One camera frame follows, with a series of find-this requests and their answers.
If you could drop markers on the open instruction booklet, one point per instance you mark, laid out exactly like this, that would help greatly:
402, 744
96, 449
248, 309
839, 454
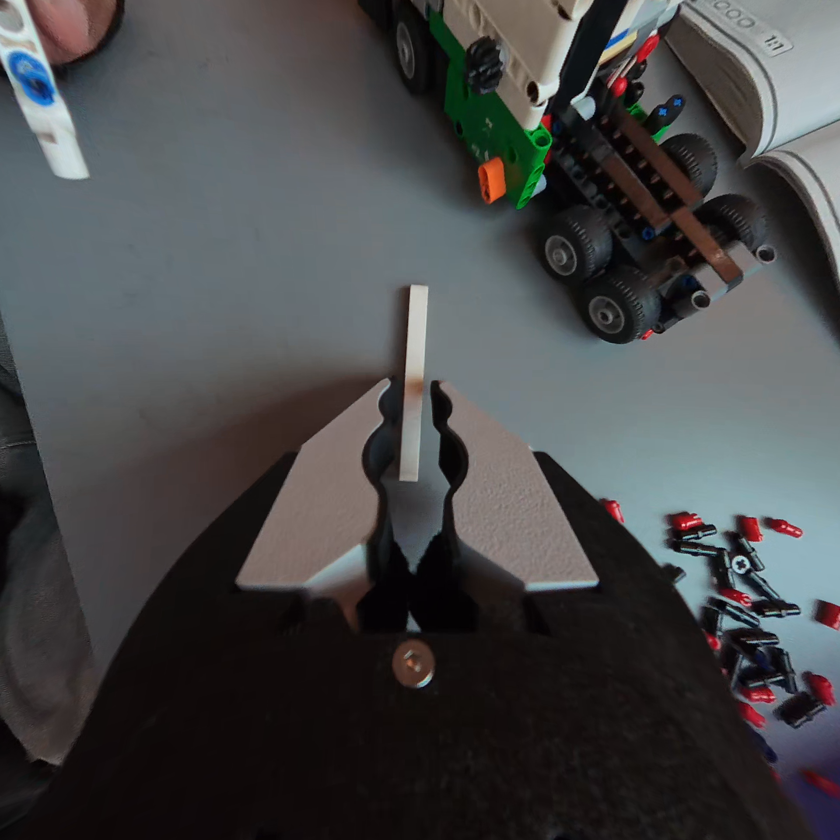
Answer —
754, 85

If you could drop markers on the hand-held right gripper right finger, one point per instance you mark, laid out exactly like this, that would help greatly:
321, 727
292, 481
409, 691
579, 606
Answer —
512, 512

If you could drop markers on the pile of small lego pieces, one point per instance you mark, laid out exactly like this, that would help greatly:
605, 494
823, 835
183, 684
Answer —
748, 636

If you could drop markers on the white and green lego truck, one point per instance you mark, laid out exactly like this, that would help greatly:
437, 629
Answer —
492, 111

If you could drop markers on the long white lego beam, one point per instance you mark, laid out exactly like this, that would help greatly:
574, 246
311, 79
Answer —
415, 341

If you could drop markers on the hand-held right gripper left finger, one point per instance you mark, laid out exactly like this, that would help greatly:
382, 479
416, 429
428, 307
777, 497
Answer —
315, 512

